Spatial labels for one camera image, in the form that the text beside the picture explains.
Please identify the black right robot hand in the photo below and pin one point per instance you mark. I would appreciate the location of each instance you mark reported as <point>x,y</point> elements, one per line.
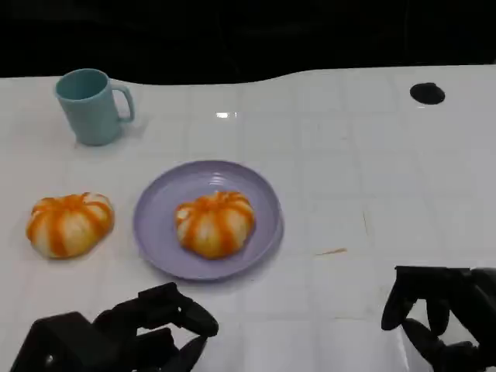
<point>465,302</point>

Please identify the orange and white bread roll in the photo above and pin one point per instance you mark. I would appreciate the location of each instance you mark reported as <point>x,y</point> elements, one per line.
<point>69,226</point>
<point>215,224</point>

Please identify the pale green mug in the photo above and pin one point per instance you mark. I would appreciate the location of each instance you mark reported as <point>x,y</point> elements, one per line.
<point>93,116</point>

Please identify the thin orange sliver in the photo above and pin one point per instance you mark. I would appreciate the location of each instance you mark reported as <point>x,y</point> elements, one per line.
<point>331,252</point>

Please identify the lilac plate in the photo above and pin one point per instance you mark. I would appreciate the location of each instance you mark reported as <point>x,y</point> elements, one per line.
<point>155,217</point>

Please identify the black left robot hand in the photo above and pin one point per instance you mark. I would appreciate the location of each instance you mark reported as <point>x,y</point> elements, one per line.
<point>77,345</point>

